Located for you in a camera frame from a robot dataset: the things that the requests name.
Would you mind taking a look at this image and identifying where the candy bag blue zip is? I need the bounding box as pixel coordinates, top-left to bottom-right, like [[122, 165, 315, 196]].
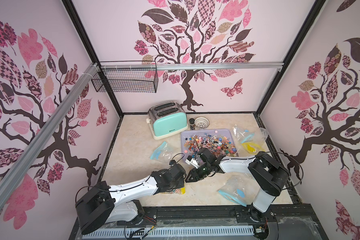
[[218, 175, 255, 207], [233, 125, 255, 144]]

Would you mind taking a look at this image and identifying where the lavender plastic tray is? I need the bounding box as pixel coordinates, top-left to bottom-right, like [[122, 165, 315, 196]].
[[180, 128, 240, 164]]

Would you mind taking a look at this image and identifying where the candy bag yellow zip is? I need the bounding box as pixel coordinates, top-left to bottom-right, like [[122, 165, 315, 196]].
[[241, 128, 269, 154], [168, 187, 186, 195]]

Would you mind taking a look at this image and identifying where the candy bag blue zip front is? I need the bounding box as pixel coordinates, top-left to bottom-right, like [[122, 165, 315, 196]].
[[233, 125, 255, 144]]

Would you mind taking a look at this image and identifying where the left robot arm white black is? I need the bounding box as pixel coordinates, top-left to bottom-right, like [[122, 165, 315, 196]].
[[75, 164, 186, 235]]

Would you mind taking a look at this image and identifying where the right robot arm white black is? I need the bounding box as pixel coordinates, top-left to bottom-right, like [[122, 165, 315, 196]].
[[185, 148, 291, 223]]

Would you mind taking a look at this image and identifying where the pile of candies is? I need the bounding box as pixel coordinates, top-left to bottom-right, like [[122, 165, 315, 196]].
[[184, 130, 238, 158]]

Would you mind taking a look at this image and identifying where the white sink strainer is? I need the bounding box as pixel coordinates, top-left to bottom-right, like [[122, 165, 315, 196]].
[[195, 117, 210, 129]]

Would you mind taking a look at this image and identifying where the small dark spice jar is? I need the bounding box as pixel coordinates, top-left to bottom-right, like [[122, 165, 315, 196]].
[[189, 118, 196, 130]]

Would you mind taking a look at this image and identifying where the mint green toaster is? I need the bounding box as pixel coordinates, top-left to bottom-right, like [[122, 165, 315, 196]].
[[146, 101, 189, 140]]

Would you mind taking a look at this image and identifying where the white cable duct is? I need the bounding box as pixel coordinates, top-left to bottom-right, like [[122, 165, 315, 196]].
[[82, 226, 254, 240]]

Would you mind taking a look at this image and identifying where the aluminium rail back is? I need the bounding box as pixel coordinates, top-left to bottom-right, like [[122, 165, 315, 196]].
[[99, 62, 284, 71]]

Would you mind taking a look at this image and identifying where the aluminium rail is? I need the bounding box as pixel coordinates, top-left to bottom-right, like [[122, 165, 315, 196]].
[[0, 63, 99, 210], [99, 62, 284, 71]]

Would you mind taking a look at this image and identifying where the black base frame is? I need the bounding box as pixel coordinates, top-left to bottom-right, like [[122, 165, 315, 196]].
[[69, 204, 328, 240]]

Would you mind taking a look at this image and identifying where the black wire basket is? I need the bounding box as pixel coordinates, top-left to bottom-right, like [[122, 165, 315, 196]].
[[92, 60, 159, 93]]

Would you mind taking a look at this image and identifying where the aluminium rail left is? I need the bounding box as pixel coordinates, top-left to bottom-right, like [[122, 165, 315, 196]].
[[0, 63, 99, 210]]

